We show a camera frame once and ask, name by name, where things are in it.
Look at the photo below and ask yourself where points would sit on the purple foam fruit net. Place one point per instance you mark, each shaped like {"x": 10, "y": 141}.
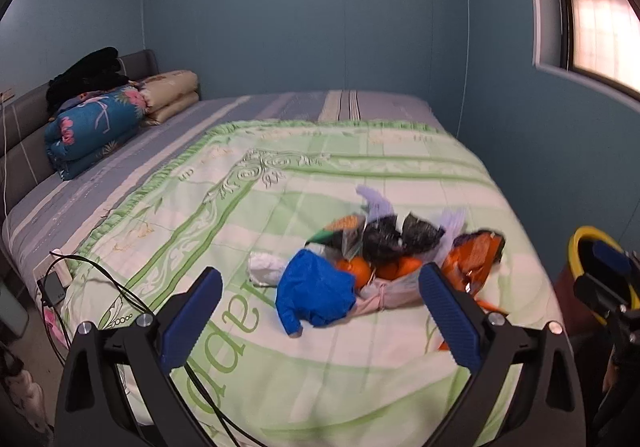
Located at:
{"x": 377, "y": 206}

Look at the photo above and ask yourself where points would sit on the green patterned bed quilt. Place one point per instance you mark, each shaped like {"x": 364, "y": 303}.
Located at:
{"x": 319, "y": 230}

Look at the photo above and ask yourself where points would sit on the black clothing pile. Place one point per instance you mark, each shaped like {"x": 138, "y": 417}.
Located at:
{"x": 97, "y": 71}

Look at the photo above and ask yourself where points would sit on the beige folded blanket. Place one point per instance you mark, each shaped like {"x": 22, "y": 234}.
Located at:
{"x": 167, "y": 95}

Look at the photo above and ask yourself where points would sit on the yellow rimmed trash bin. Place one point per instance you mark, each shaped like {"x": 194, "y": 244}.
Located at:
{"x": 577, "y": 317}

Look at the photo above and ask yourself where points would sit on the white crumpled tissue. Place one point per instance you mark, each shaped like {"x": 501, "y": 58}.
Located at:
{"x": 265, "y": 270}

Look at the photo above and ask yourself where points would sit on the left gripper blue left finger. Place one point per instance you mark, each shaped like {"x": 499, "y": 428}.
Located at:
{"x": 184, "y": 316}

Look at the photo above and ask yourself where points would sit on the orange snack packet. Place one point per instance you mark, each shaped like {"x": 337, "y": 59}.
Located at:
{"x": 471, "y": 258}

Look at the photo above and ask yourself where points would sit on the blue floral folded blanket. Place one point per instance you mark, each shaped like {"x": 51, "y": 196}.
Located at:
{"x": 93, "y": 128}

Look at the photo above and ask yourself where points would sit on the black plastic bag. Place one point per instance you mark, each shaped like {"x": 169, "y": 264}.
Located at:
{"x": 381, "y": 240}
{"x": 419, "y": 236}

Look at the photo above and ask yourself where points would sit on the window with grey frame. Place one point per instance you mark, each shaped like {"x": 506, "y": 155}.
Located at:
{"x": 597, "y": 39}

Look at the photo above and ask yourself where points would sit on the black charger adapter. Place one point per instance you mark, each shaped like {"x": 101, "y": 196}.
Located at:
{"x": 51, "y": 288}

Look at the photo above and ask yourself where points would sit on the grey padded headboard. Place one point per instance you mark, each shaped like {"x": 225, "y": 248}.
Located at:
{"x": 24, "y": 160}

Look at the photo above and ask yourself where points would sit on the blue plastic bag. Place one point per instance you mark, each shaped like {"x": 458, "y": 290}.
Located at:
{"x": 312, "y": 289}

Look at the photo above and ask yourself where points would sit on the orange mandarin fruit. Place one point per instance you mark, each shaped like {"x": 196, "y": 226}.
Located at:
{"x": 358, "y": 267}

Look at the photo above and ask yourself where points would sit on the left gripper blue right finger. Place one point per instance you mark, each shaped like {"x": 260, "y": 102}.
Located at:
{"x": 456, "y": 315}

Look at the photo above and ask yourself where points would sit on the white tied plastic bag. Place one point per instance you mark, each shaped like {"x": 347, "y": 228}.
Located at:
{"x": 383, "y": 295}

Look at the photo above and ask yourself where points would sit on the corn snack wrapper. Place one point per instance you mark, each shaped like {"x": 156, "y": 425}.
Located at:
{"x": 343, "y": 235}

